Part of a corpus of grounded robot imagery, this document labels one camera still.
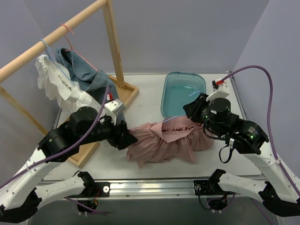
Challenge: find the blue wire hanger middle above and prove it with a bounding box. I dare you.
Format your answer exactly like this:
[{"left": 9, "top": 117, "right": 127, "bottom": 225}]
[{"left": 39, "top": 38, "right": 73, "bottom": 83}]

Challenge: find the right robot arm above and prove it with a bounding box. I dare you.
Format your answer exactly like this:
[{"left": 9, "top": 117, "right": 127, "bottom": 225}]
[{"left": 183, "top": 93, "right": 300, "bottom": 217}]

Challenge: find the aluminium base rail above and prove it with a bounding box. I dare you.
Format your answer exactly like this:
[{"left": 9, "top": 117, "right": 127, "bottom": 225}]
[{"left": 32, "top": 179, "right": 281, "bottom": 200}]

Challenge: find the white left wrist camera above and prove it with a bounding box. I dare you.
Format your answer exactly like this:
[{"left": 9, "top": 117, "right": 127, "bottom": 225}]
[{"left": 104, "top": 93, "right": 126, "bottom": 117}]

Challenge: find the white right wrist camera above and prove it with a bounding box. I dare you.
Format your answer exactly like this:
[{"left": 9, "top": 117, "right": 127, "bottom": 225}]
[{"left": 206, "top": 79, "right": 230, "bottom": 102}]

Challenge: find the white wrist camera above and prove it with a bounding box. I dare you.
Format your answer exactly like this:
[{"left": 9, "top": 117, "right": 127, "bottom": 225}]
[
  {"left": 206, "top": 79, "right": 230, "bottom": 102},
  {"left": 104, "top": 93, "right": 126, "bottom": 117}
]

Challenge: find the teal plastic tray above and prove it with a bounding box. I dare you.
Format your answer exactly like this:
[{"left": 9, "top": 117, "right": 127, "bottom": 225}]
[{"left": 161, "top": 72, "right": 206, "bottom": 118}]

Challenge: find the white ruffled skirt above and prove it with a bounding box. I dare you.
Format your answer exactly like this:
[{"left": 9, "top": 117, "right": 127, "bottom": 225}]
[{"left": 35, "top": 54, "right": 101, "bottom": 113}]

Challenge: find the pink wire hanger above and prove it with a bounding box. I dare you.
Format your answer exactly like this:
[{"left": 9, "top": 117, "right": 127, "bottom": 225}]
[{"left": 60, "top": 23, "right": 99, "bottom": 72}]

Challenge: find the blue denim skirt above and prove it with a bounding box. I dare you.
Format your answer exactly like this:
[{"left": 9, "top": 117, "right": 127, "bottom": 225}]
[{"left": 55, "top": 48, "right": 119, "bottom": 103}]

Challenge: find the blue wire hanger front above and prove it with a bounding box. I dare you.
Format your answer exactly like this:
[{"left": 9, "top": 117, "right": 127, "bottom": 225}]
[{"left": 161, "top": 90, "right": 202, "bottom": 123}]

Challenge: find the wooden clothes rack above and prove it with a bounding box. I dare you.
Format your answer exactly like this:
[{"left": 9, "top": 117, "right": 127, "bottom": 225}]
[{"left": 0, "top": 0, "right": 139, "bottom": 168}]

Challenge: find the blue wire hanger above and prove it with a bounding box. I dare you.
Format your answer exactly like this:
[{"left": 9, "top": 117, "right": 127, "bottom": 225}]
[
  {"left": 39, "top": 38, "right": 73, "bottom": 83},
  {"left": 161, "top": 90, "right": 202, "bottom": 123}
]

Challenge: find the pink ruffled skirt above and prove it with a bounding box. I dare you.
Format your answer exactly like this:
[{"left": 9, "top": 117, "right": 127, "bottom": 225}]
[{"left": 126, "top": 116, "right": 214, "bottom": 168}]

